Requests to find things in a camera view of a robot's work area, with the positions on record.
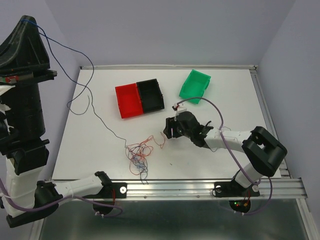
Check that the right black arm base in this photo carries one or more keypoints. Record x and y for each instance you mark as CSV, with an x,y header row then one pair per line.
x,y
231,189

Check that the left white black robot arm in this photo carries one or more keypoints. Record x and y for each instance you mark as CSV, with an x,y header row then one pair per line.
x,y
25,198

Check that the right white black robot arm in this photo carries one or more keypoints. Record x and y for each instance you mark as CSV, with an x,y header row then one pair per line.
x,y
264,152

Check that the black plastic bin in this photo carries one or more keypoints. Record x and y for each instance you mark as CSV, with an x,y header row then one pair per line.
x,y
151,96

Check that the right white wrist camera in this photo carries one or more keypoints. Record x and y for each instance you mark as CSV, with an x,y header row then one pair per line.
x,y
178,109

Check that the red plastic bin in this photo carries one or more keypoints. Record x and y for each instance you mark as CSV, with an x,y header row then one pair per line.
x,y
128,100

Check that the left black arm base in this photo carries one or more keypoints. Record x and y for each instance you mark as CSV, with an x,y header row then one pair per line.
x,y
110,189

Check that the aluminium front rail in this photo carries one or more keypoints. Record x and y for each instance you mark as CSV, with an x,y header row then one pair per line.
x,y
202,190

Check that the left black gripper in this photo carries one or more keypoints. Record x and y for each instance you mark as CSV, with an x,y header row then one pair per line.
x,y
27,50

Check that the green plastic bin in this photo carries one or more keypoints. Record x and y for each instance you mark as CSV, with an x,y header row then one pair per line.
x,y
195,85

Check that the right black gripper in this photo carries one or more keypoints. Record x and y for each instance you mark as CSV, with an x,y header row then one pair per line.
x,y
167,129

